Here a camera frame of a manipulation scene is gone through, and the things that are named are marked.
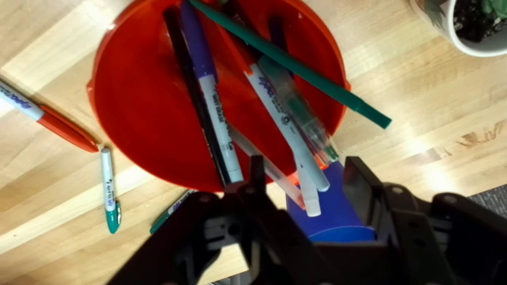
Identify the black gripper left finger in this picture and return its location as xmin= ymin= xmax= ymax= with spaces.
xmin=106 ymin=154 xmax=325 ymax=285

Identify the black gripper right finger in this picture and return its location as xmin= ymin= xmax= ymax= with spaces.
xmin=342 ymin=156 xmax=507 ymax=285

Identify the red plastic bowl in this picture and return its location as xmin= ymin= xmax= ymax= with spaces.
xmin=86 ymin=0 xmax=354 ymax=194

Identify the green pencil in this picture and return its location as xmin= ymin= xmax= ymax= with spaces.
xmin=187 ymin=0 xmax=393 ymax=130

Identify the blue plastic cup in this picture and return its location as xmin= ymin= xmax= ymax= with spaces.
xmin=285 ymin=160 xmax=379 ymax=244

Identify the purple-capped white marker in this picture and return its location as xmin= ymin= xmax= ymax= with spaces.
xmin=179 ymin=0 xmax=246 ymax=186

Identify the clear green pen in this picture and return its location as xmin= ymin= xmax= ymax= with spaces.
xmin=258 ymin=54 xmax=341 ymax=164

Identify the red-capped white marker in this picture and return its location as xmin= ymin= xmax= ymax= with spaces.
xmin=0 ymin=78 xmax=102 ymax=156

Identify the printed white succulent pot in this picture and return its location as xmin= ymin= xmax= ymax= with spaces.
xmin=409 ymin=0 xmax=507 ymax=59

